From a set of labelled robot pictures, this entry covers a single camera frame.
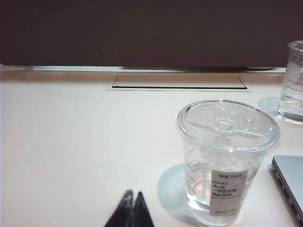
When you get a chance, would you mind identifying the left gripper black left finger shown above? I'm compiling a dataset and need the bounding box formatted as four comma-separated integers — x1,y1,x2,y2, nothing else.
103,189,135,227

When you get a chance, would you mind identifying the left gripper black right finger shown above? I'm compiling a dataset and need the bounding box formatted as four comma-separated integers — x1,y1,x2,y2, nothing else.
132,191,156,227

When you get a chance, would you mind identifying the tall clear plastic cup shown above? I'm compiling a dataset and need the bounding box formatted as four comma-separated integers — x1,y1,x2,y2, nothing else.
277,40,303,125

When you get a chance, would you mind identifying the wide brown desk divider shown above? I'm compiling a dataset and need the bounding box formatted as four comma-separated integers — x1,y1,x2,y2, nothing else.
0,0,303,69

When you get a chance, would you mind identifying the white desk cable hatch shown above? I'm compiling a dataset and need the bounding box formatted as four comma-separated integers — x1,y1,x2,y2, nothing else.
106,75,254,92

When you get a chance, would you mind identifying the silver Dell laptop with sticker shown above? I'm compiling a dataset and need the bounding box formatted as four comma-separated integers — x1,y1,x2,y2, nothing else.
271,155,303,227

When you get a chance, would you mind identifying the clear cup with large label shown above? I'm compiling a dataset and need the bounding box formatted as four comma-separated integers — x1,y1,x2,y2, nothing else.
177,99,281,227

